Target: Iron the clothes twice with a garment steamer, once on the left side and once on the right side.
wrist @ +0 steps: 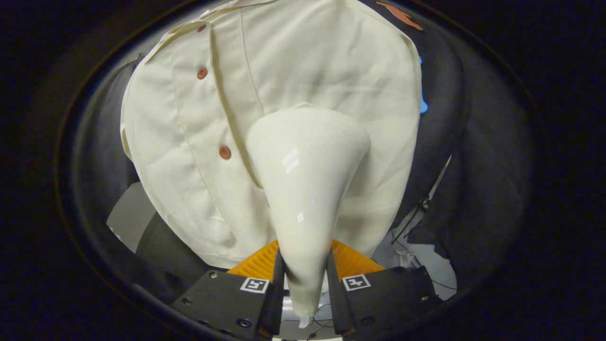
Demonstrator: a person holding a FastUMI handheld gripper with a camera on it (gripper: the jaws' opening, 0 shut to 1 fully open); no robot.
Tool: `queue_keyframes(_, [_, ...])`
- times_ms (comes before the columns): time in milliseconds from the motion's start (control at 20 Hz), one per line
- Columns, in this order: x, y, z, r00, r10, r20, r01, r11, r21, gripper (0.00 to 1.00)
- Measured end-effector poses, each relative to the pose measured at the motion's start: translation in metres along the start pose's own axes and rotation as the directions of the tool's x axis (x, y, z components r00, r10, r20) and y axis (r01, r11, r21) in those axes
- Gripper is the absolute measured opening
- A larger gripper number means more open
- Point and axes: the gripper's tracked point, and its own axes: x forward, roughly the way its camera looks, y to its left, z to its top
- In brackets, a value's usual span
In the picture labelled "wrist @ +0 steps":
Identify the grey drawer cabinet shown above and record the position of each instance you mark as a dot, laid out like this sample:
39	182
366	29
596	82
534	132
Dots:
125	218

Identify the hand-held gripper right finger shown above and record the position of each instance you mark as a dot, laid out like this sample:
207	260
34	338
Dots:
337	303

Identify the cream button-up shirt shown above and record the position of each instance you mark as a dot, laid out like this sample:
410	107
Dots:
189	118

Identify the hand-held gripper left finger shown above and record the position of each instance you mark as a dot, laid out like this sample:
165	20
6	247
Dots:
277	303

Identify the grey metal pole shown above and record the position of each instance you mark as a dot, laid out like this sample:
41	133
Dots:
440	177

